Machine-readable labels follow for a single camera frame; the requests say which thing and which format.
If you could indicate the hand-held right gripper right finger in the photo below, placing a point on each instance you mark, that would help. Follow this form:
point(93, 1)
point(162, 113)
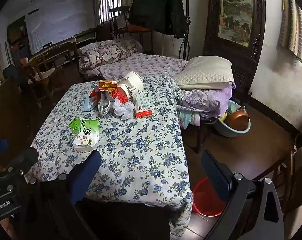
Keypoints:
point(215, 177)

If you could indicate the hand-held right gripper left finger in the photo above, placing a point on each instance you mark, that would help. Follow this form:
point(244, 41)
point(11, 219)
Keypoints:
point(87, 176)

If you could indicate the red plastic basket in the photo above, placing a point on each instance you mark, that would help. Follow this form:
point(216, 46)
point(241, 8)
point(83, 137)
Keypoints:
point(203, 205)

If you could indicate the blue face mask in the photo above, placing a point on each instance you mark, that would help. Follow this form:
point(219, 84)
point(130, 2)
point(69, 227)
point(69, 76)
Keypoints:
point(89, 104)

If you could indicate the white printed paper cup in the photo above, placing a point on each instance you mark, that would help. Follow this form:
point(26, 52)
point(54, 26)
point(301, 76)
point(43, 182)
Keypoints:
point(131, 85)

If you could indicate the green and white carton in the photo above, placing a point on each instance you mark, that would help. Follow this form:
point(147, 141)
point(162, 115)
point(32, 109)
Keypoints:
point(84, 135)

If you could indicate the light blue plastic basin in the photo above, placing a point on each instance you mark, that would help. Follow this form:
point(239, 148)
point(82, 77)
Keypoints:
point(230, 131)

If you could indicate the pale green cloth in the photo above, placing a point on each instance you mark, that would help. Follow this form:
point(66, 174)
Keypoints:
point(187, 120)

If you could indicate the silver foil packet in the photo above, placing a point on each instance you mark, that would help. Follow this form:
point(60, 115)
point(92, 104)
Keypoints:
point(104, 106)

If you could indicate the white plastic bag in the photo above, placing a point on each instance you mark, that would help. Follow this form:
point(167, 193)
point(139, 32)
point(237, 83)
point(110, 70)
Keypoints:
point(123, 110)

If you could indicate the purple folded blanket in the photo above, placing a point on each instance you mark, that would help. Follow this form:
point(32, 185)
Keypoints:
point(205, 100)

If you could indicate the red snack packet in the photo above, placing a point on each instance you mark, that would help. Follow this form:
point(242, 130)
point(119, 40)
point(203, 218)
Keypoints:
point(97, 90)

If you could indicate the wooden chair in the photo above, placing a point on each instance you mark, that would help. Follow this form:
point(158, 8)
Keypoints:
point(300, 160)

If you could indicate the red and white medicine box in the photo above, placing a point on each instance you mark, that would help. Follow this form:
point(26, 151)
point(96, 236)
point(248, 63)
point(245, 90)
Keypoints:
point(142, 105)

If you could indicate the pink cup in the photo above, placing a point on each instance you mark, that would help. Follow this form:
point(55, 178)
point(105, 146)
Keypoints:
point(24, 60)

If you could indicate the wooden armchair with cushion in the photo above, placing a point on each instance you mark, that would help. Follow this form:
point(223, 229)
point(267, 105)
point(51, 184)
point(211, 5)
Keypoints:
point(41, 65)

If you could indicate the white quilted pillow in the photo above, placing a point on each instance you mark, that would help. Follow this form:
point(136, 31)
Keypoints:
point(205, 73)

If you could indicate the maroon floral folded quilt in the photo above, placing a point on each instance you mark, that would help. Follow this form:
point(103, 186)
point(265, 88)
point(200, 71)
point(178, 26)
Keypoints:
point(108, 52)

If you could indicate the purple floral bed sheet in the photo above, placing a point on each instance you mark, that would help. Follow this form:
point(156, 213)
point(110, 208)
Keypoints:
point(146, 65)

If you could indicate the white dust cover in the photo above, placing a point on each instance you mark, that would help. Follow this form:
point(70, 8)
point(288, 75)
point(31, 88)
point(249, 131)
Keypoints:
point(58, 22)

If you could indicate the black coat stand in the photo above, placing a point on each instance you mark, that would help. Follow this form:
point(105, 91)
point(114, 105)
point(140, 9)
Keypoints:
point(187, 25)

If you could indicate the dark framed landscape painting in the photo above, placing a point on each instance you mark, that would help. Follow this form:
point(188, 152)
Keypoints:
point(235, 12)

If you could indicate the black chair with orange seat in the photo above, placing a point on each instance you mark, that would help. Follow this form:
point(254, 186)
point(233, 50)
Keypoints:
point(119, 11)

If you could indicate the striped curtain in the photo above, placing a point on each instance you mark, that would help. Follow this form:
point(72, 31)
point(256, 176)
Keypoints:
point(293, 25)

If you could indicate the black jacket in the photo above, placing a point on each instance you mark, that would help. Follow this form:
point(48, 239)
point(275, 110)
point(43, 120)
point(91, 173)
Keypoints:
point(156, 5)

